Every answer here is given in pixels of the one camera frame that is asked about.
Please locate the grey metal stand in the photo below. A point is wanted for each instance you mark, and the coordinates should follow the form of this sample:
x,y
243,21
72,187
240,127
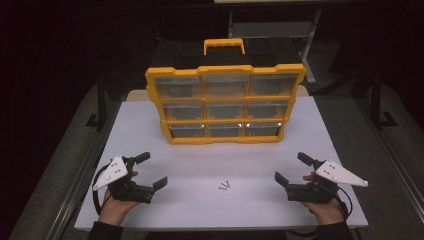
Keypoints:
x,y
266,30

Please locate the person's left hand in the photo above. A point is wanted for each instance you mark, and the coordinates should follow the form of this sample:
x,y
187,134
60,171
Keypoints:
x,y
116,210

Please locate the black metal post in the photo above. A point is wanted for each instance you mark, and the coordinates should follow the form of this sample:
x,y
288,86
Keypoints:
x,y
101,106
376,106

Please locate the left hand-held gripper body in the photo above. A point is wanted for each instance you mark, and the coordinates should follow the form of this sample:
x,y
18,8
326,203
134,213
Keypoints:
x,y
126,191

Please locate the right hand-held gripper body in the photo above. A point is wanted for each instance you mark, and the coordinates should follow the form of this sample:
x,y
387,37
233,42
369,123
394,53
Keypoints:
x,y
313,193

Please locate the yellow black drawer organizer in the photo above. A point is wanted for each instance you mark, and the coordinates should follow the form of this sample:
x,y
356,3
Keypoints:
x,y
226,70

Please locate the grid of clear drawers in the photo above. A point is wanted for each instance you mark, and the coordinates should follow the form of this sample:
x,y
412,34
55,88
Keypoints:
x,y
225,110

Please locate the person's right hand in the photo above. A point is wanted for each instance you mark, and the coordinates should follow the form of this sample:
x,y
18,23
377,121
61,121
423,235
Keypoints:
x,y
325,211

